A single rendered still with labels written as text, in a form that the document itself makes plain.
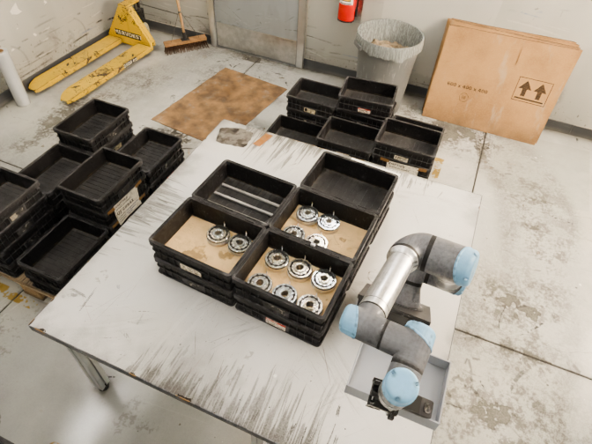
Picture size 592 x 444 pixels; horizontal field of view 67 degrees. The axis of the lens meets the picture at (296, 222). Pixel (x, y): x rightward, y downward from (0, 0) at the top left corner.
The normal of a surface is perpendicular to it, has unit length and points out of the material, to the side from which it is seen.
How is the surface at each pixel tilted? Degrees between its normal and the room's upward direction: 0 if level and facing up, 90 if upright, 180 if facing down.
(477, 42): 81
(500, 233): 0
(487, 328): 0
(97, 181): 0
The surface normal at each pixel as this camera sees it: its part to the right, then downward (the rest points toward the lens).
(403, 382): -0.06, -0.47
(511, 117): -0.37, 0.43
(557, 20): -0.40, 0.66
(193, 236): 0.04, -0.68
